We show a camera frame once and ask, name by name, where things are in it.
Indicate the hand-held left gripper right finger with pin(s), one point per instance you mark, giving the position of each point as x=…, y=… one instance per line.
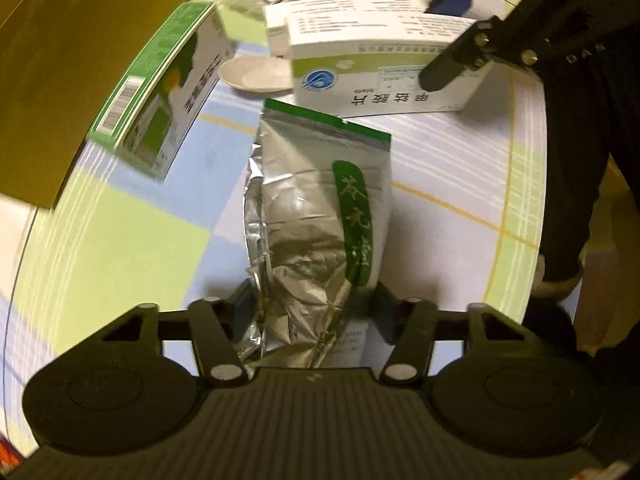
x=382, y=310

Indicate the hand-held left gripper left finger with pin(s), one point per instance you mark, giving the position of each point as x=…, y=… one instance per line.
x=243, y=310

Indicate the white medicine box blue logo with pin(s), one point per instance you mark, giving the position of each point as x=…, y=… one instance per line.
x=360, y=85

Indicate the silver green tea bag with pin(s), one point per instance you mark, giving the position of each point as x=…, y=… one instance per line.
x=300, y=200

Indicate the brown cardboard box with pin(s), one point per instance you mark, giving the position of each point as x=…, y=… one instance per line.
x=75, y=60

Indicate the checkered cloth desktop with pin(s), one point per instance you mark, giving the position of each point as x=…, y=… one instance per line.
x=440, y=170

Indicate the plain white medicine box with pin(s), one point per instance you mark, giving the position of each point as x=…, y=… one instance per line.
x=340, y=10

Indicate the person's dark trouser leg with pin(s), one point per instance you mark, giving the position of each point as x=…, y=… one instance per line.
x=575, y=185

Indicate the small white dish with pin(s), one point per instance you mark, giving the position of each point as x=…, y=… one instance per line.
x=250, y=75

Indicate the green medicine box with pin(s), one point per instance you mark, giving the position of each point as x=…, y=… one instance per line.
x=165, y=95

